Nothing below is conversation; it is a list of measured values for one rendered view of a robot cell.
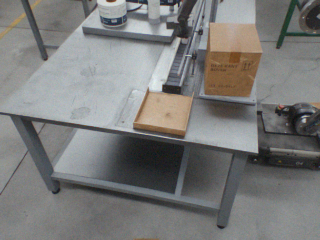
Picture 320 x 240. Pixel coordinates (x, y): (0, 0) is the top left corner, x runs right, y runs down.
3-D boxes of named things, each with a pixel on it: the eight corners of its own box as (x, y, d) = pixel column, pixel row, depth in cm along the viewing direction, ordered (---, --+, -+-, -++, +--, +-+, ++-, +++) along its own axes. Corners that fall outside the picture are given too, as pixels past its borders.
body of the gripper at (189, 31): (176, 26, 177) (175, 20, 170) (193, 27, 175) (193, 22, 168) (175, 36, 176) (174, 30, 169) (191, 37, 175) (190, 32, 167)
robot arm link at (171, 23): (185, 19, 156) (186, 6, 159) (164, 19, 157) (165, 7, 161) (185, 34, 167) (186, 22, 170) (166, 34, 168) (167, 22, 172)
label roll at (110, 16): (115, 12, 224) (112, -8, 214) (132, 20, 215) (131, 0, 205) (95, 20, 214) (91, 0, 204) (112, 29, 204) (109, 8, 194)
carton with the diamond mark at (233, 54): (204, 64, 175) (209, 22, 157) (244, 66, 173) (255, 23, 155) (204, 95, 154) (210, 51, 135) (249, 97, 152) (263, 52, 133)
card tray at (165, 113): (148, 91, 160) (148, 85, 157) (193, 97, 155) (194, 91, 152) (133, 127, 138) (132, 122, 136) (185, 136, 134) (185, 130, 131)
